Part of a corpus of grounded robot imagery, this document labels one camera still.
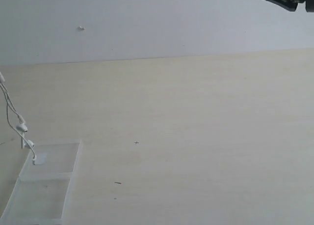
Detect clear plastic storage box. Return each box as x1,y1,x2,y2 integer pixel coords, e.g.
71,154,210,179
0,140,82,225

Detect white wired earphones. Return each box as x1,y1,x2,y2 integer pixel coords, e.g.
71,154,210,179
0,73,37,165

